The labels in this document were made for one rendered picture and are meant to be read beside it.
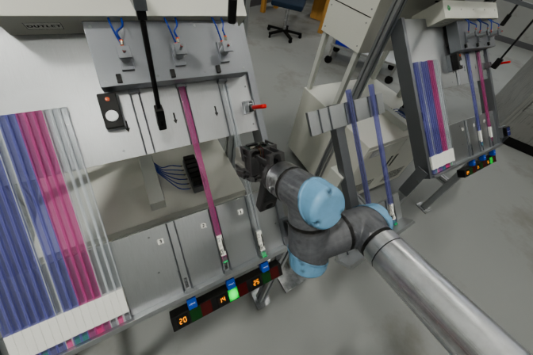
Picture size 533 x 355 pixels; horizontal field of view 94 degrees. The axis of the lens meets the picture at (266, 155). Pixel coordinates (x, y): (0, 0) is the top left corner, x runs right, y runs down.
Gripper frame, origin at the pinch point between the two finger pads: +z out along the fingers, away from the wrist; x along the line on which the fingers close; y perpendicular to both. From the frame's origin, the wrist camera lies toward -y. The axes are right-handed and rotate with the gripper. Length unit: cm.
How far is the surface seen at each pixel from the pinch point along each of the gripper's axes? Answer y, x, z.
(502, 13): 88, -807, 249
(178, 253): -19.5, 22.1, -2.7
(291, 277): -90, -32, 31
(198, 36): 32.2, 5.1, 4.8
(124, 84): 23.2, 23.6, 2.4
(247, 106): 13.9, -5.0, 3.3
